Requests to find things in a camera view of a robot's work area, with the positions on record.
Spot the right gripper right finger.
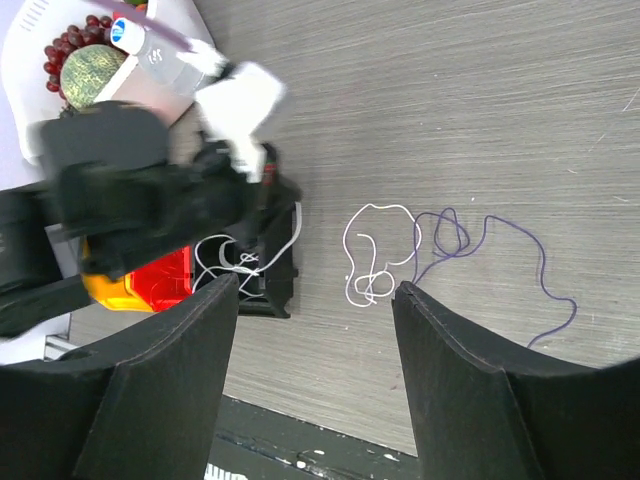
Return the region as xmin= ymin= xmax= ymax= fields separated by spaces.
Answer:
xmin=392 ymin=282 xmax=639 ymax=479

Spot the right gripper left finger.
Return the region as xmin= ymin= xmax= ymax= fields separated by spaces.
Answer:
xmin=1 ymin=275 xmax=238 ymax=479

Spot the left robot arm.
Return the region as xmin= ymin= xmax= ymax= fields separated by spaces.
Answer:
xmin=1 ymin=101 xmax=302 ymax=337

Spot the yellow plastic bin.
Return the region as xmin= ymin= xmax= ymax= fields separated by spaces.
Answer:
xmin=82 ymin=271 xmax=153 ymax=313

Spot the red plastic bin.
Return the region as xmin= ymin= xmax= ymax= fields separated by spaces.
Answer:
xmin=125 ymin=246 xmax=193 ymax=313

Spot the black plastic bin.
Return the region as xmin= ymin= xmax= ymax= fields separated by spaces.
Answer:
xmin=192 ymin=144 xmax=304 ymax=320

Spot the green melon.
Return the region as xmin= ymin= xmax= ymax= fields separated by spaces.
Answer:
xmin=60 ymin=44 xmax=127 ymax=110

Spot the clear water bottle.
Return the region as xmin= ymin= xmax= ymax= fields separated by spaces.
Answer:
xmin=110 ymin=17 xmax=207 ymax=98

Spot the red grape bunch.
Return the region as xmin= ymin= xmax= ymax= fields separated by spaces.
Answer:
xmin=43 ymin=15 xmax=113 ymax=98

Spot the white plastic basket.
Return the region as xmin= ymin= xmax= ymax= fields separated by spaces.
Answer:
xmin=1 ymin=1 xmax=212 ymax=164

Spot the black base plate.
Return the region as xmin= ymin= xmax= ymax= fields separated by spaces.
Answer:
xmin=204 ymin=396 xmax=420 ymax=480

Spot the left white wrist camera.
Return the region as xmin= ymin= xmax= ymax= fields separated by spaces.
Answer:
xmin=177 ymin=38 xmax=290 ymax=183

